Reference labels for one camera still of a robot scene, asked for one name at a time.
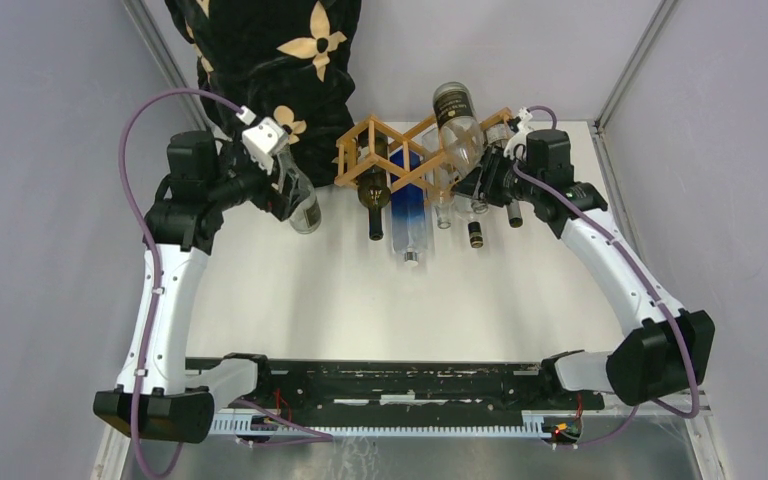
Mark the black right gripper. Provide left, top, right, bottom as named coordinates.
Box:
left=450, top=144, right=542, bottom=208

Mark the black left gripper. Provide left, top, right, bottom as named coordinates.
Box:
left=207, top=126, right=309, bottom=220

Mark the clear bottle with black label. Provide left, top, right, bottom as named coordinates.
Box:
left=432, top=81, right=485, bottom=179

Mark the clear bottle with dark label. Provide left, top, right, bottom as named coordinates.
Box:
left=277, top=145, right=322, bottom=234

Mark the green wine bottle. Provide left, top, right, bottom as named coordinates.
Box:
left=486, top=122, right=524, bottom=229
left=356, top=130, right=391, bottom=241

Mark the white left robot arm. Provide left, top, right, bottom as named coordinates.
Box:
left=92, top=131, right=295, bottom=444

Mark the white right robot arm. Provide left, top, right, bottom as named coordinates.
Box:
left=452, top=129, right=715, bottom=418

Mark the clear empty glass bottle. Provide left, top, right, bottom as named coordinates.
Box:
left=422, top=127, right=454, bottom=230

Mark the wooden lattice wine rack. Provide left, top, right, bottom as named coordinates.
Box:
left=334, top=107, right=524, bottom=200

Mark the small dark bottle neck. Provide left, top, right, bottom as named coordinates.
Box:
left=467, top=221, right=484, bottom=249

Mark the blue square glass bottle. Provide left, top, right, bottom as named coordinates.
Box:
left=390, top=183, right=429, bottom=267

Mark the black floral plush blanket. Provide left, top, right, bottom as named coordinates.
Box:
left=165, top=0, right=362, bottom=187

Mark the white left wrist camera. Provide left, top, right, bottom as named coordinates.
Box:
left=241, top=118, right=289, bottom=174

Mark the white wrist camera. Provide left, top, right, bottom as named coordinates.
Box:
left=503, top=107, right=533, bottom=161
left=241, top=118, right=289, bottom=174

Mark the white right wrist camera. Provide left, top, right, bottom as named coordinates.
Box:
left=503, top=107, right=533, bottom=161

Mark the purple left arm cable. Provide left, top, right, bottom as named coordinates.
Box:
left=118, top=88, right=336, bottom=480

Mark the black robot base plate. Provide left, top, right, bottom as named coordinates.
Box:
left=185, top=354, right=605, bottom=432

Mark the white slotted cable duct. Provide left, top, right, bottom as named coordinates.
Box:
left=208, top=410, right=552, bottom=440

